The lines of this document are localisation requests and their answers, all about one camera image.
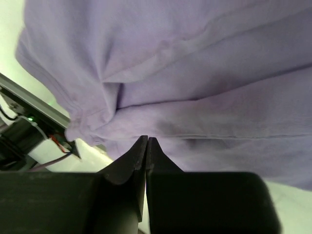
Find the aluminium table edge rail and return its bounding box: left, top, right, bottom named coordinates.
left=0, top=74, right=69, bottom=129

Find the purple t shirt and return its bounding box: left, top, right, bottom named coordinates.
left=16, top=0, right=312, bottom=190

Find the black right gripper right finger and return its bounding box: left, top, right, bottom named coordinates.
left=146, top=137, right=282, bottom=234

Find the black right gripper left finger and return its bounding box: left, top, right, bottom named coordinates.
left=0, top=136, right=148, bottom=234

